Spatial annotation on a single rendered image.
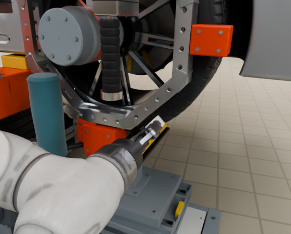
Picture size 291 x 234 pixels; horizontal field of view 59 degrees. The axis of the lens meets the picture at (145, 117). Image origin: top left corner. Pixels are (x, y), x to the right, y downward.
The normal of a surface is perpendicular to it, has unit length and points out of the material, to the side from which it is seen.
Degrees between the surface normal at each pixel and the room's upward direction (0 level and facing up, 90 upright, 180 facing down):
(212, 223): 0
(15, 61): 90
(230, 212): 0
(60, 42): 90
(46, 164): 8
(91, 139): 90
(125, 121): 90
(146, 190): 0
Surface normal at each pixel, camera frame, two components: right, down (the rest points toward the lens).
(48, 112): 0.38, 0.35
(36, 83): -0.07, 0.55
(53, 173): -0.10, -0.88
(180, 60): -0.39, 0.33
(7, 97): 0.92, 0.16
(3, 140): 0.36, -0.68
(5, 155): 0.45, -0.40
